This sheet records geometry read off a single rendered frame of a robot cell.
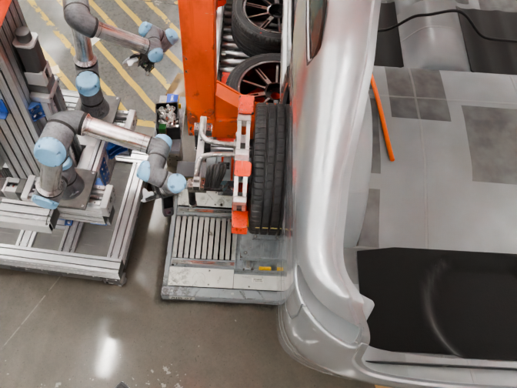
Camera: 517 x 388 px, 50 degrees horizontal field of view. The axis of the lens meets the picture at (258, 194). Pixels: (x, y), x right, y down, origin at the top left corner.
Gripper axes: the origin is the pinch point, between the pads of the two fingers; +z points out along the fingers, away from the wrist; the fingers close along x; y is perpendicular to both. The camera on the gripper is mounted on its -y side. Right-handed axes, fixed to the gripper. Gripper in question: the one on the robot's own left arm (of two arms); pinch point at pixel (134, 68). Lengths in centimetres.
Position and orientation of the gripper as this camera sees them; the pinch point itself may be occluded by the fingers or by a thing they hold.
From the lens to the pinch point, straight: 321.9
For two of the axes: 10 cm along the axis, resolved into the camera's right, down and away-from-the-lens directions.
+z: -7.0, 4.2, 5.8
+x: 7.1, 3.0, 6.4
